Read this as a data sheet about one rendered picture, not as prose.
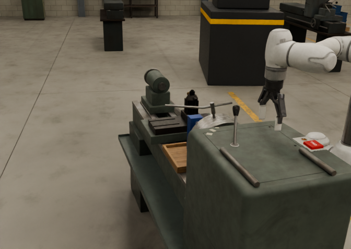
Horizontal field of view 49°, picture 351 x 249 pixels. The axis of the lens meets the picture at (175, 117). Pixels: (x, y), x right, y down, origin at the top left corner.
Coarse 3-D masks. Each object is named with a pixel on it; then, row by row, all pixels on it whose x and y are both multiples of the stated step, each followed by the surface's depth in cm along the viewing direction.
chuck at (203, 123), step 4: (208, 116) 198; (212, 116) 197; (216, 116) 196; (220, 116) 196; (224, 116) 196; (228, 116) 199; (200, 120) 198; (204, 120) 196; (208, 120) 194; (212, 120) 193; (216, 120) 192; (232, 120) 194; (196, 124) 197; (200, 124) 195; (204, 124) 193; (208, 124) 191; (192, 128) 198; (196, 128) 195; (200, 128) 193
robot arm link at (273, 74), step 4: (268, 68) 161; (272, 68) 160; (276, 68) 159; (280, 68) 159; (284, 68) 160; (268, 72) 162; (272, 72) 161; (276, 72) 160; (280, 72) 160; (284, 72) 161; (264, 76) 166; (268, 76) 162; (272, 76) 161; (276, 76) 161; (280, 76) 161; (284, 76) 162; (272, 80) 163; (276, 80) 163; (280, 80) 163
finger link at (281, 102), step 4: (280, 96) 161; (284, 96) 162; (280, 100) 162; (284, 100) 162; (280, 104) 162; (284, 104) 162; (280, 108) 161; (284, 108) 162; (280, 112) 162; (284, 112) 162; (280, 116) 162
